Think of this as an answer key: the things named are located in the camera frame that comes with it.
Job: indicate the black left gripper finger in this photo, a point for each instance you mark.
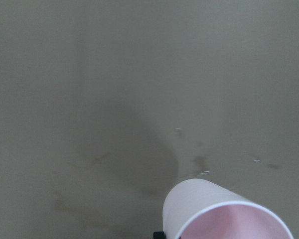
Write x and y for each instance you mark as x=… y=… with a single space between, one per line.
x=159 y=235

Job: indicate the pink plastic cup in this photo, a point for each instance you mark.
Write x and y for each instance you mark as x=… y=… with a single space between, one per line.
x=200 y=209

